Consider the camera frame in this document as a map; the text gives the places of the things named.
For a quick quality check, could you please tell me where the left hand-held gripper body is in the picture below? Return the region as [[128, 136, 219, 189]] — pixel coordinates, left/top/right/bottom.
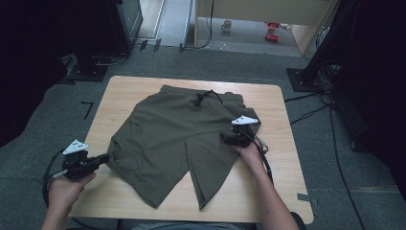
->
[[60, 138, 99, 182]]

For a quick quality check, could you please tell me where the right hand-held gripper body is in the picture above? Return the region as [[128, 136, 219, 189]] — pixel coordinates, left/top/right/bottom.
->
[[227, 114, 259, 149]]

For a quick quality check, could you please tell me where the person's right hand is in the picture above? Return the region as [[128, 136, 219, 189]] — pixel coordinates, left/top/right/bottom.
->
[[231, 141, 266, 172]]

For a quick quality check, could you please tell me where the person's left hand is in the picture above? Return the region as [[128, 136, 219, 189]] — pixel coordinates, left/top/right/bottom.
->
[[47, 172, 98, 216]]

